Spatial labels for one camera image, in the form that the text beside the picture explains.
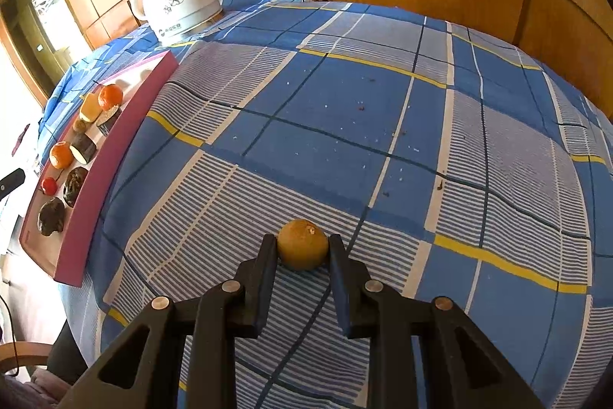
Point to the orange mandarin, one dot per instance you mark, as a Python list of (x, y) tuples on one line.
[(110, 96), (61, 156)]

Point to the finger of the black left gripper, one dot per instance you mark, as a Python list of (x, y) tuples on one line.
[(11, 182)]

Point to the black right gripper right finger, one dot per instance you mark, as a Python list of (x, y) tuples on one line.
[(422, 354)]

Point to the cut sugarcane-like cylinder piece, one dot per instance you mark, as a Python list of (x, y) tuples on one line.
[(83, 148)]

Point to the blue plaid tablecloth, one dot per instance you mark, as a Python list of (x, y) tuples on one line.
[(450, 163)]

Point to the cut fruit with dark skin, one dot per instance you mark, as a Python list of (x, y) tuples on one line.
[(107, 119)]

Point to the dark brown spiky fruit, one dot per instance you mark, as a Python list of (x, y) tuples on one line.
[(73, 184)]

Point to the white pink-rimmed cardboard tray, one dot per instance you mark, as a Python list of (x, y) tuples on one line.
[(63, 255)]

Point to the small red tomato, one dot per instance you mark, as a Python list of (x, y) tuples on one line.
[(49, 186)]

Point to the small brown kiwi fruit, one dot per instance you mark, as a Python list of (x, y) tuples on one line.
[(80, 126)]

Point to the wooden door with glass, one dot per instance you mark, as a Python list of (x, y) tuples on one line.
[(34, 29)]

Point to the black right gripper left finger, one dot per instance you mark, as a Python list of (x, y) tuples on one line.
[(182, 354)]

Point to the small yellow round fruit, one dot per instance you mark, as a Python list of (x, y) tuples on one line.
[(301, 245)]

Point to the orange mandarin in tray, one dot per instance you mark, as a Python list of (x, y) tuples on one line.
[(110, 96)]

